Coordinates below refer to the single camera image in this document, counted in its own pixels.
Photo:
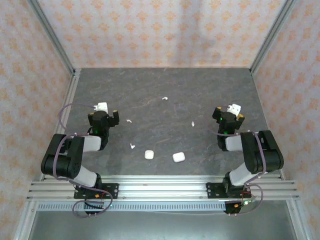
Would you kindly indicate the white earbud charging case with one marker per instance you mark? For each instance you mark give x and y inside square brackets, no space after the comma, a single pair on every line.
[178,157]
[149,154]

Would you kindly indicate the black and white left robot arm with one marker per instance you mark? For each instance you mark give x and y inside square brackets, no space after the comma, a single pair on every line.
[62,160]

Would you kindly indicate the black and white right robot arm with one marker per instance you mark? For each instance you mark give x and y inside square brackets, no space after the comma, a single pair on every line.
[262,155]

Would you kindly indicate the aluminium base beam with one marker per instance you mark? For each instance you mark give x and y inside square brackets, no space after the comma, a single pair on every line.
[162,186]

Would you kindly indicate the grey metal sheet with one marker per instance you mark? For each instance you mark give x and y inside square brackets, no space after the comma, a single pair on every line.
[162,227]

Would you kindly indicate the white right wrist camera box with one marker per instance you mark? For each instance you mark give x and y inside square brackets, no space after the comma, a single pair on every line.
[234,109]

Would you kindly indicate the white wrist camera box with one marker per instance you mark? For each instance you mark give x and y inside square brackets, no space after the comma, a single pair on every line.
[234,109]
[102,107]

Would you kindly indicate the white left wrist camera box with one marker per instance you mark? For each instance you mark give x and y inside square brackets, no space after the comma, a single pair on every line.
[102,107]

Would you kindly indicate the aluminium table side rail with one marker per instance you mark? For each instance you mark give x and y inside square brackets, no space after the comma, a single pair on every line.
[68,98]

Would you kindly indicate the aluminium corner post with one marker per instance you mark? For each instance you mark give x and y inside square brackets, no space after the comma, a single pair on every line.
[272,37]
[53,37]

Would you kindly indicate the aluminium frame leg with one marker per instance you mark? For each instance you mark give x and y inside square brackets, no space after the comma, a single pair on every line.
[25,222]
[297,220]

